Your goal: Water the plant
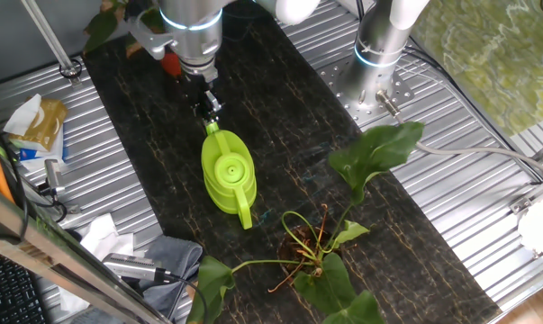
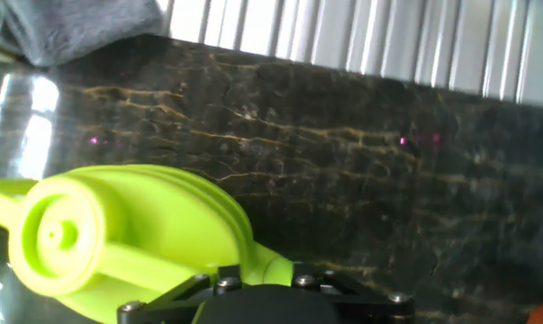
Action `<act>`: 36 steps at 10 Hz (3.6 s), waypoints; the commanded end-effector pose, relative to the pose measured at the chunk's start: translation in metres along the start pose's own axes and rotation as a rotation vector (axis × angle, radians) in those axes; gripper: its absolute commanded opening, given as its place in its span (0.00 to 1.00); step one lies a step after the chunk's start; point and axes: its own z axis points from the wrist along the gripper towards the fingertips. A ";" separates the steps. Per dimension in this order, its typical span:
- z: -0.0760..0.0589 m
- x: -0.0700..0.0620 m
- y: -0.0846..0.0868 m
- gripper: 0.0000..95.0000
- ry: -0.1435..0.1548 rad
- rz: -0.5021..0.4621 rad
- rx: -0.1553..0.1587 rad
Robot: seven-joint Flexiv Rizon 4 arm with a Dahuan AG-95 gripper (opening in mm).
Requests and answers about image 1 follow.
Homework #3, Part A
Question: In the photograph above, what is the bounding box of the blue white tissue pack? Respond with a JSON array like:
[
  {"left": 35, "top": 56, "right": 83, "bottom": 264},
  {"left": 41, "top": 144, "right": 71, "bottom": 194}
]
[{"left": 9, "top": 128, "right": 68, "bottom": 172}]

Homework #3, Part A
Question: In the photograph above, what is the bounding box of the aluminium camera mount bar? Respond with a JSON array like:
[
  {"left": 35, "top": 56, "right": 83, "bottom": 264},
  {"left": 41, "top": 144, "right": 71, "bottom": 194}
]
[{"left": 21, "top": 177, "right": 82, "bottom": 216}]

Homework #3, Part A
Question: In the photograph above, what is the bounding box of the black keyboard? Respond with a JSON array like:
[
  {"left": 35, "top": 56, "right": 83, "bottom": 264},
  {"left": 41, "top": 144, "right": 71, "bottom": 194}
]
[{"left": 0, "top": 246, "right": 47, "bottom": 324}]

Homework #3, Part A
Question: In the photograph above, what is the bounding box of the grey base cable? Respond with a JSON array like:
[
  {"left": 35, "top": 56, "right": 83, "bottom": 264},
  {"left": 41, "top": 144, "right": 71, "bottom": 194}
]
[{"left": 374, "top": 88, "right": 543, "bottom": 179}]

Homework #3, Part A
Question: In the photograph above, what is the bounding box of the white paper towel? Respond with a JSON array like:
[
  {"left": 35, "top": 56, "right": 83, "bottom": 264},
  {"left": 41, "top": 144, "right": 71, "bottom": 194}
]
[{"left": 57, "top": 212, "right": 137, "bottom": 314}]

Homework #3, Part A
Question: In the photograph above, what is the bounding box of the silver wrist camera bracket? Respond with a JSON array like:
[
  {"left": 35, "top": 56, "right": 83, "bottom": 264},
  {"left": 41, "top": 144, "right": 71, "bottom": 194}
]
[{"left": 125, "top": 15, "right": 180, "bottom": 62}]

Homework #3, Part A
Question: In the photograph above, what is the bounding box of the black marble pattern mat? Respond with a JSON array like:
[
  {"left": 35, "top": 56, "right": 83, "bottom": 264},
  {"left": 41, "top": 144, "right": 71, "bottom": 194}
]
[{"left": 81, "top": 0, "right": 502, "bottom": 324}]

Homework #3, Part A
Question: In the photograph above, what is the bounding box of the lime green watering can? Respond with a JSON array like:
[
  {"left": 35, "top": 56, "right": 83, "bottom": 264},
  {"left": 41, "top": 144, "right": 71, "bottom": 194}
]
[{"left": 200, "top": 121, "right": 258, "bottom": 230}]

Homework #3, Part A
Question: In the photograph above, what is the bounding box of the black cable loop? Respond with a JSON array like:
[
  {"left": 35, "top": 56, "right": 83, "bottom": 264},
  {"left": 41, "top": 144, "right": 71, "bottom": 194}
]
[{"left": 35, "top": 184, "right": 69, "bottom": 224}]

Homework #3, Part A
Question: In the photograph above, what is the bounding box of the black camera cable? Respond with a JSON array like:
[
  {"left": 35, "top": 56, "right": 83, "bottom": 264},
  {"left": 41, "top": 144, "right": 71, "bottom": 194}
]
[{"left": 156, "top": 268, "right": 209, "bottom": 324}]

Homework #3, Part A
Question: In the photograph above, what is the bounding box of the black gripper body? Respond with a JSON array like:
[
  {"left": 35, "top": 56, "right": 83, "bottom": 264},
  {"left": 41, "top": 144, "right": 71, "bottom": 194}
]
[{"left": 188, "top": 75, "right": 214, "bottom": 110}]

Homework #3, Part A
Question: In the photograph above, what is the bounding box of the yellow tissue pack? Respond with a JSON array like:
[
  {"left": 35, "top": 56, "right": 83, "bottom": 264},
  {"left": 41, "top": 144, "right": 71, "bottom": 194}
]
[{"left": 3, "top": 93, "right": 69, "bottom": 152}]

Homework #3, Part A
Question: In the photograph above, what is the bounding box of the green anthurium in dark pot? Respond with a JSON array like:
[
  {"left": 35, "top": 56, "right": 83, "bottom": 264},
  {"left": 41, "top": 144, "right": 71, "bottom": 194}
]
[{"left": 185, "top": 120, "right": 426, "bottom": 324}]

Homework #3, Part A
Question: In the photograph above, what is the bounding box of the grey towel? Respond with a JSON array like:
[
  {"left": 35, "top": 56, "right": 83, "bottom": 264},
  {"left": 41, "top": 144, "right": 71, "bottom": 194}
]
[{"left": 70, "top": 234, "right": 204, "bottom": 324}]

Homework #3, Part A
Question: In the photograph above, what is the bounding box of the reflective aluminium frame beam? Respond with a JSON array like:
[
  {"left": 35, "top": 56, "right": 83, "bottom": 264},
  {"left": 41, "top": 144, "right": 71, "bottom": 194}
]
[{"left": 0, "top": 177, "right": 173, "bottom": 324}]

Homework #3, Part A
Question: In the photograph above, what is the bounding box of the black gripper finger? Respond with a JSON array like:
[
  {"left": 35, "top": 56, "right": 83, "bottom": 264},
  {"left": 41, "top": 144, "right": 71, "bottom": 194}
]
[
  {"left": 204, "top": 89, "right": 224, "bottom": 126},
  {"left": 188, "top": 103, "right": 208, "bottom": 127}
]

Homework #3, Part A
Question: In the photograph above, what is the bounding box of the small grey camera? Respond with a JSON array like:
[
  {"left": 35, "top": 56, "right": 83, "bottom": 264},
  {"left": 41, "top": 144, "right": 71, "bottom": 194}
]
[{"left": 43, "top": 157, "right": 67, "bottom": 197}]

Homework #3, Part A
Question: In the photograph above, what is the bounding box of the perforated silver base plate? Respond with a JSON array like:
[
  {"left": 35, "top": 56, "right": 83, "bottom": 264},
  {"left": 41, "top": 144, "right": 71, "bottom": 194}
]
[{"left": 318, "top": 53, "right": 416, "bottom": 130}]

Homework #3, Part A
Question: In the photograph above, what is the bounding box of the aluminium corner bracket profile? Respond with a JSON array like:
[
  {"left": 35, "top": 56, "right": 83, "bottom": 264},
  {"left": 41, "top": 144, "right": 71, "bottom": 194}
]
[{"left": 508, "top": 173, "right": 543, "bottom": 216}]

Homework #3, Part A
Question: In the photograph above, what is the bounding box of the plant in red pot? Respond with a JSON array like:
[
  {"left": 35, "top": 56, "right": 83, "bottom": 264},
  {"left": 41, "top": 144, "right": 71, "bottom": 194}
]
[{"left": 82, "top": 0, "right": 185, "bottom": 77}]

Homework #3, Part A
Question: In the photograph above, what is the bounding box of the long black cable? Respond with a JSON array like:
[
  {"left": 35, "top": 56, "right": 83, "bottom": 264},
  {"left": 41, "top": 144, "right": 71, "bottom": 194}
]
[{"left": 0, "top": 105, "right": 32, "bottom": 244}]

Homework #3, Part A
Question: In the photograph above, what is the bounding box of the silver ribbed camera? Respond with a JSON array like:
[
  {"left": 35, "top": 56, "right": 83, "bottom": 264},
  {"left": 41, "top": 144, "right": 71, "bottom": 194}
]
[{"left": 102, "top": 252, "right": 173, "bottom": 285}]

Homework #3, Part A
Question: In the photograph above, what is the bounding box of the aluminium frame pole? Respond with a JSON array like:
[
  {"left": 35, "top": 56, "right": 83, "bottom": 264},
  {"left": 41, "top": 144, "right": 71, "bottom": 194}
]
[{"left": 20, "top": 0, "right": 84, "bottom": 87}]

